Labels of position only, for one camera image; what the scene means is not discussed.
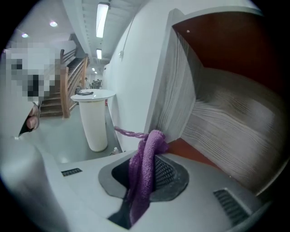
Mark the white curved pedestal table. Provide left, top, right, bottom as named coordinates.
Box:
left=70, top=89, right=116, bottom=153

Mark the purple cleaning cloth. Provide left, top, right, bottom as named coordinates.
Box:
left=114, top=126, right=169, bottom=226

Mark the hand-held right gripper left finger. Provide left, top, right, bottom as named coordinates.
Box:
left=56, top=150, right=138, bottom=220

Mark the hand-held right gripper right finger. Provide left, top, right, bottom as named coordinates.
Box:
left=135, top=153, right=271, bottom=232

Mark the grey wooden desk with shelves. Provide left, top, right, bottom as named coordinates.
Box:
left=145, top=8, right=288, bottom=198

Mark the white wall cable conduit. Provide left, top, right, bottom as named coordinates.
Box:
left=122, top=12, right=138, bottom=54

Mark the wooden staircase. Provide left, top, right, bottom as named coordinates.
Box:
left=39, top=48, right=90, bottom=120

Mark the person's right hand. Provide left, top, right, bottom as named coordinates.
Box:
left=25, top=105, right=42, bottom=131

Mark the person's head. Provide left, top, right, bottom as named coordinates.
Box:
left=2, top=42, right=68, bottom=102

